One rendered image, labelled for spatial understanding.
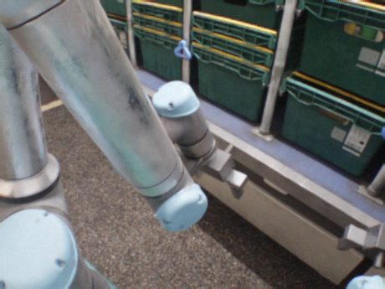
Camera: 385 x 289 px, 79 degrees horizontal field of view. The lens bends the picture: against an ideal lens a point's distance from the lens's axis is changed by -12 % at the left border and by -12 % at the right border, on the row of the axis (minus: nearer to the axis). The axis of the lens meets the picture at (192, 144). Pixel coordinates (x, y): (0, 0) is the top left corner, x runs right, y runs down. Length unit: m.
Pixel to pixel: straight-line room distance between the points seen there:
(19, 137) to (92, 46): 0.21
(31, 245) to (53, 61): 0.24
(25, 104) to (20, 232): 0.17
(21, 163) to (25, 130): 0.05
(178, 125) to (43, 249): 0.28
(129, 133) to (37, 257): 0.20
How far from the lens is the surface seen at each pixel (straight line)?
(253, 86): 1.04
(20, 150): 0.40
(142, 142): 0.27
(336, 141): 0.96
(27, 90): 0.37
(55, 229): 0.38
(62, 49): 0.21
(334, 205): 0.89
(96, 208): 1.64
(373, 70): 0.86
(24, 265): 0.37
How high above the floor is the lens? 1.24
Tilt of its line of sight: 38 degrees down
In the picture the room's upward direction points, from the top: 3 degrees clockwise
